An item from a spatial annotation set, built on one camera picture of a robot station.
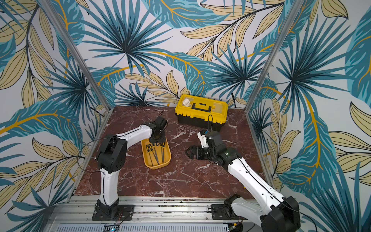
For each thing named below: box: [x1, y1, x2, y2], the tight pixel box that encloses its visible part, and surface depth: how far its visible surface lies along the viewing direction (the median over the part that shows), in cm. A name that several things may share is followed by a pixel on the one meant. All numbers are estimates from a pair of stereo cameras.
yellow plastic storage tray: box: [141, 136, 172, 170], surface depth 95 cm
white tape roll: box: [182, 98, 190, 107], surface depth 97 cm
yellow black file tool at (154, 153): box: [152, 143, 160, 166], surface depth 97 cm
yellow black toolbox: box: [174, 94, 229, 133], surface depth 99 cm
